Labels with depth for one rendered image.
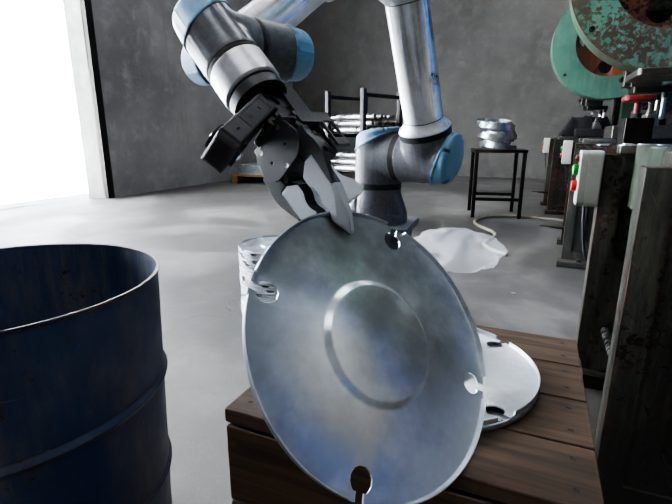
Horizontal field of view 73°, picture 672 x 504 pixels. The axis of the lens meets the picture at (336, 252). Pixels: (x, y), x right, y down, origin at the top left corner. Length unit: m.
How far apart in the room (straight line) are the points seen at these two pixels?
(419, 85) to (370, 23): 7.32
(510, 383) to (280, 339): 0.34
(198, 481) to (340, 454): 0.66
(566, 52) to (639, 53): 1.76
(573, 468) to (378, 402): 0.21
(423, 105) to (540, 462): 0.71
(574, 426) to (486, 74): 7.31
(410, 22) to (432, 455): 0.77
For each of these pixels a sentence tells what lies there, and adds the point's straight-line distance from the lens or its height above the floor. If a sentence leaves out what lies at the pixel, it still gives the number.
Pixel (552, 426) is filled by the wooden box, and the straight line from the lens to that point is 0.60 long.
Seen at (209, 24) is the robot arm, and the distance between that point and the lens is 0.62.
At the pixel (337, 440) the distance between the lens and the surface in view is 0.42.
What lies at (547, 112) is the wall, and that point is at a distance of 7.68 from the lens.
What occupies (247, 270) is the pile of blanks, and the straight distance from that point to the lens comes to 1.66.
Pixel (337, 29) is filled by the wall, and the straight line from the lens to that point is 8.51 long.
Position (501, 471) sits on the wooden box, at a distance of 0.52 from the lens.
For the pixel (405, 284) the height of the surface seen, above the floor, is 0.51.
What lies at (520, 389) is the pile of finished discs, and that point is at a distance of 0.63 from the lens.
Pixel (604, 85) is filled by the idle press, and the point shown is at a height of 1.02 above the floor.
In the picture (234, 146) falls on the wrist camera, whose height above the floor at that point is 0.66.
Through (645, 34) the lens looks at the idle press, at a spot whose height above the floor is 1.06.
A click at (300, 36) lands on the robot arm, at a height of 0.80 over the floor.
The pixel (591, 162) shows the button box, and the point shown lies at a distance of 1.28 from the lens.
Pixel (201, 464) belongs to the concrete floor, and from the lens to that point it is 1.09.
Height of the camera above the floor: 0.67
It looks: 15 degrees down
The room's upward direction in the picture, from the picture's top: straight up
